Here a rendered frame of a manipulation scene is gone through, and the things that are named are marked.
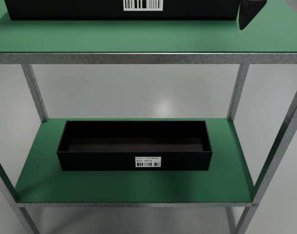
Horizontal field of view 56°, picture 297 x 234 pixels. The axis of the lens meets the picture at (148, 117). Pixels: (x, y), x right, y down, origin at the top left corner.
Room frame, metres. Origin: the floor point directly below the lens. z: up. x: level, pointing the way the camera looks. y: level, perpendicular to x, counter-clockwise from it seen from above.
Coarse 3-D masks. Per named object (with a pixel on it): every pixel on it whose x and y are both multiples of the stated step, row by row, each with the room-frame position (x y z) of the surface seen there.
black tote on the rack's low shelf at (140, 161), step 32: (64, 128) 0.80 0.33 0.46; (96, 128) 0.84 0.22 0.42; (128, 128) 0.84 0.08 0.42; (160, 128) 0.84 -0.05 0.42; (192, 128) 0.84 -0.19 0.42; (64, 160) 0.67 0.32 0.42; (96, 160) 0.67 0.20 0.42; (128, 160) 0.67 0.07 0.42; (160, 160) 0.67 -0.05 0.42; (192, 160) 0.67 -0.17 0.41
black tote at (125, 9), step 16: (16, 0) 0.69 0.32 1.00; (32, 0) 0.69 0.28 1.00; (48, 0) 0.69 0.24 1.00; (64, 0) 0.69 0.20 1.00; (80, 0) 0.69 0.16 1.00; (96, 0) 0.69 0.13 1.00; (112, 0) 0.69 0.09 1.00; (128, 0) 0.69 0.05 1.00; (144, 0) 0.69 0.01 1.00; (160, 0) 0.69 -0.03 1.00; (176, 0) 0.69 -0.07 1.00; (192, 0) 0.69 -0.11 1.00; (208, 0) 0.69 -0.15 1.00; (224, 0) 0.69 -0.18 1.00; (16, 16) 0.69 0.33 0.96; (32, 16) 0.69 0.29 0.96; (48, 16) 0.69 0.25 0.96; (64, 16) 0.69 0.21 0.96; (80, 16) 0.69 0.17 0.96; (96, 16) 0.69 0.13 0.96; (112, 16) 0.69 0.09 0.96; (128, 16) 0.69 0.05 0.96; (144, 16) 0.69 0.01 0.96; (160, 16) 0.69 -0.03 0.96; (176, 16) 0.69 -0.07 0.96; (192, 16) 0.69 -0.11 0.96; (208, 16) 0.69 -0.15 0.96; (224, 16) 0.69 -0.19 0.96
